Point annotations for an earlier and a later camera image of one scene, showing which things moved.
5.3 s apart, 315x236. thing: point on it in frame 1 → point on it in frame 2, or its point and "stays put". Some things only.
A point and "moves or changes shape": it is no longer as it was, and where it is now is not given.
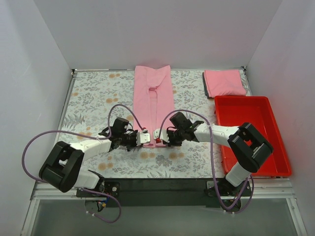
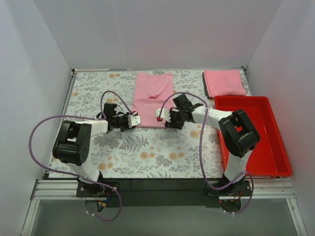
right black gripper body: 169,137 → 171,118
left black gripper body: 134,140 → 125,120
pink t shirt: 153,105 moves or changes shape
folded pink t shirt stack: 224,82 stays put
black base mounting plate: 153,193 stays put
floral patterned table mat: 102,103 stays put
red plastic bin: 257,111 stays put
